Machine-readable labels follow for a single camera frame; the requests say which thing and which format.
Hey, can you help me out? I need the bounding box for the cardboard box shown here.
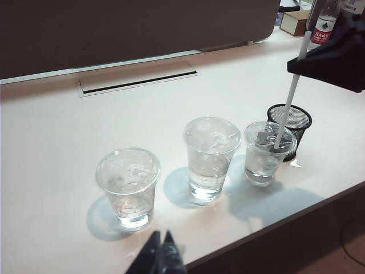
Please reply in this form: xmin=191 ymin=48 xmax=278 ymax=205
xmin=279 ymin=11 xmax=310 ymax=37

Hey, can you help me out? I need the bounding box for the thin dark floor cable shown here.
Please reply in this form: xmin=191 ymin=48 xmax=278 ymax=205
xmin=340 ymin=219 xmax=365 ymax=265

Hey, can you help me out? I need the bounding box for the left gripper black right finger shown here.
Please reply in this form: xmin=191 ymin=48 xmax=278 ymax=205
xmin=159 ymin=229 xmax=188 ymax=274

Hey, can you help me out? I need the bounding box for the white straw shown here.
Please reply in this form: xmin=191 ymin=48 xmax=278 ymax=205
xmin=270 ymin=30 xmax=311 ymax=151

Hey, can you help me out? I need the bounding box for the black mesh pen holder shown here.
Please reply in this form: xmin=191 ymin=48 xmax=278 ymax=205
xmin=267 ymin=104 xmax=313 ymax=162

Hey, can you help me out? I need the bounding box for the medium clear cup with label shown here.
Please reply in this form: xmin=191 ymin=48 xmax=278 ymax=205
xmin=95 ymin=147 xmax=161 ymax=231

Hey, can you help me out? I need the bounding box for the desk cable grommet cover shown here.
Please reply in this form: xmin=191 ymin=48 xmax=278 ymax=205
xmin=78 ymin=60 xmax=201 ymax=99

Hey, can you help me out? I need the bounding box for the brown desk divider panel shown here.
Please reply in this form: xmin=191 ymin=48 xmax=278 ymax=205
xmin=0 ymin=0 xmax=279 ymax=86

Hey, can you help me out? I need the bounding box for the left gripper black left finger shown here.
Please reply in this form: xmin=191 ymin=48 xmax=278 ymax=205
xmin=124 ymin=230 xmax=163 ymax=274

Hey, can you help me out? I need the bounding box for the small clear plastic cup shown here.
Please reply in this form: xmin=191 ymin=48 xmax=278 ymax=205
xmin=244 ymin=120 xmax=298 ymax=187

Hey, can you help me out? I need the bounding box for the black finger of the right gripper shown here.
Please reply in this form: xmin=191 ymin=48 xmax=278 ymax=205
xmin=286 ymin=53 xmax=365 ymax=94
xmin=306 ymin=22 xmax=365 ymax=57

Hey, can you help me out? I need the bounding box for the large clear plastic cup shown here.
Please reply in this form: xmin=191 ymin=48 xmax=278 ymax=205
xmin=183 ymin=116 xmax=242 ymax=203

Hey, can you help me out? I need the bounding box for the water bottle with red label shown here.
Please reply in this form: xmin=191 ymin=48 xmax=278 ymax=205
xmin=310 ymin=0 xmax=342 ymax=47

